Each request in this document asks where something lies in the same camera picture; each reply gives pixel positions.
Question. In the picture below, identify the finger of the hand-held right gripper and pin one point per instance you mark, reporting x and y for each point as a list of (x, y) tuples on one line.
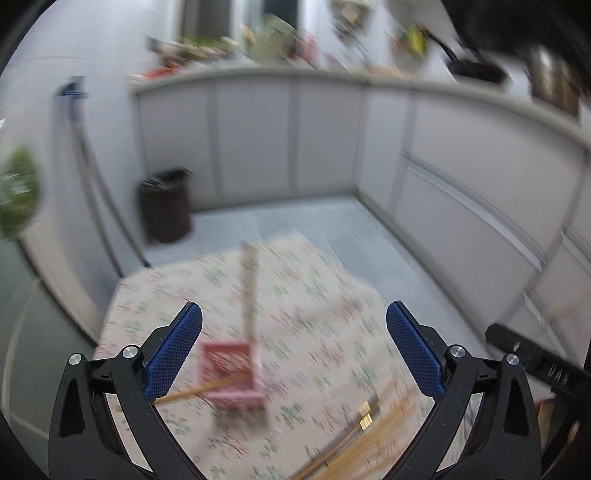
[(508, 341)]

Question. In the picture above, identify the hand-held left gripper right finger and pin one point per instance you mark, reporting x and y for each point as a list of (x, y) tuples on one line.
[(415, 355)]

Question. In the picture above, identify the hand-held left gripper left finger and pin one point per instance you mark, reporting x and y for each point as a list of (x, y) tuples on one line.
[(175, 350)]

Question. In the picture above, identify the brown wooden chopstick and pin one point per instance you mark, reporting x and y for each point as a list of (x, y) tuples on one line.
[(203, 390)]

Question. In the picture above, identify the pink plastic basket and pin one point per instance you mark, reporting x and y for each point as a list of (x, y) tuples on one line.
[(231, 397)]

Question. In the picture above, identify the light wooden chopstick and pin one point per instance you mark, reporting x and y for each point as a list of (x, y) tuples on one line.
[(249, 295)]

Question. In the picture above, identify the bunch of chopsticks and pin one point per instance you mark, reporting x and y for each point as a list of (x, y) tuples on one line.
[(369, 443)]

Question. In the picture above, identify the floral printed cloth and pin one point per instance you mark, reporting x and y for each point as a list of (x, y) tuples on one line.
[(314, 323)]

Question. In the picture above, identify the dark brown trash bin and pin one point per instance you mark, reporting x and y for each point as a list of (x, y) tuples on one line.
[(164, 212)]

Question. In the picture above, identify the white cabinet with drawers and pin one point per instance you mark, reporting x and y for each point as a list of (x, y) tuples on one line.
[(485, 184)]

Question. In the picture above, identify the plastic bag of greens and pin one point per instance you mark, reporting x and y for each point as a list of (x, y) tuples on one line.
[(18, 194)]

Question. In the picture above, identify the white kitchen cabinet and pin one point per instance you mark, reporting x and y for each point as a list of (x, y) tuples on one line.
[(258, 138)]

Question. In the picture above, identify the steel pot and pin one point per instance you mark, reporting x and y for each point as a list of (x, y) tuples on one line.
[(551, 78)]

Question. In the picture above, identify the black wok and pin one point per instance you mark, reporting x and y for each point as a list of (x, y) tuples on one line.
[(478, 70)]

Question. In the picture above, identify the green yellow hanging packets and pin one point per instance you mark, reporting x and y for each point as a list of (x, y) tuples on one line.
[(415, 39)]

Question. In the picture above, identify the black range hood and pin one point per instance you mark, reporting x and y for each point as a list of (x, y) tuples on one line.
[(508, 23)]

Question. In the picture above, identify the pale green cutting board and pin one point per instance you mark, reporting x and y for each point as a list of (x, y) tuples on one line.
[(272, 41)]

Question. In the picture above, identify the window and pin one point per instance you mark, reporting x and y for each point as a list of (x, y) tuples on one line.
[(281, 11)]

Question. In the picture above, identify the blue wall mop holder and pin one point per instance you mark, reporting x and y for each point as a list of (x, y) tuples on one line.
[(71, 87)]

